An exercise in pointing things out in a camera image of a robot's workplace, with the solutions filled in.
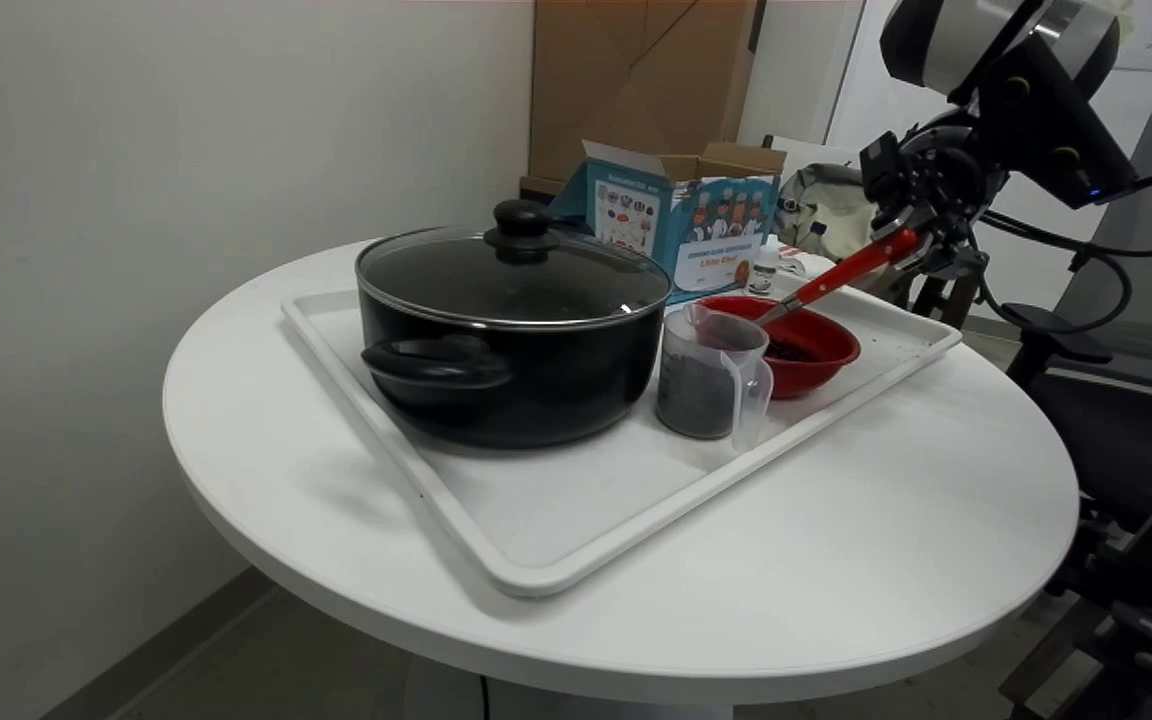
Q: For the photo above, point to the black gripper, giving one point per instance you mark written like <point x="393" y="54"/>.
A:
<point x="929" y="172"/>

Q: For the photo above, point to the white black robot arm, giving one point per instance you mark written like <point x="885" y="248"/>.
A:
<point x="1057" y="95"/>

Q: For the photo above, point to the red bowl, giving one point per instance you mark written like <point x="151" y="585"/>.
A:
<point x="811" y="348"/>

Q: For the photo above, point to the clear plastic measuring jug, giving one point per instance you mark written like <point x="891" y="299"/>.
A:
<point x="711" y="386"/>

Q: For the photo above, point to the small white bottle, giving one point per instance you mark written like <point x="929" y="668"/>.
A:
<point x="761" y="273"/>

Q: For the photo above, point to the blue chef print cardboard box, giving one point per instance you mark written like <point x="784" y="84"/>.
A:
<point x="711" y="221"/>

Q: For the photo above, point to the large brown cardboard box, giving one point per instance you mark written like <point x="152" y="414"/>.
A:
<point x="643" y="83"/>

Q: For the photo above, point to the black cooking pot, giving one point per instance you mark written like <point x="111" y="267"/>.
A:
<point x="520" y="382"/>

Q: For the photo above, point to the black floor equipment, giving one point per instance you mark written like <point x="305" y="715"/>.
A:
<point x="1137" y="601"/>

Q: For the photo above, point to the glass pot lid black knob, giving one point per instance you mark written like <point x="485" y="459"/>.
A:
<point x="497" y="282"/>

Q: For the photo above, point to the white plastic tray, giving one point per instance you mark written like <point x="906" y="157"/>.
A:
<point x="562" y="521"/>

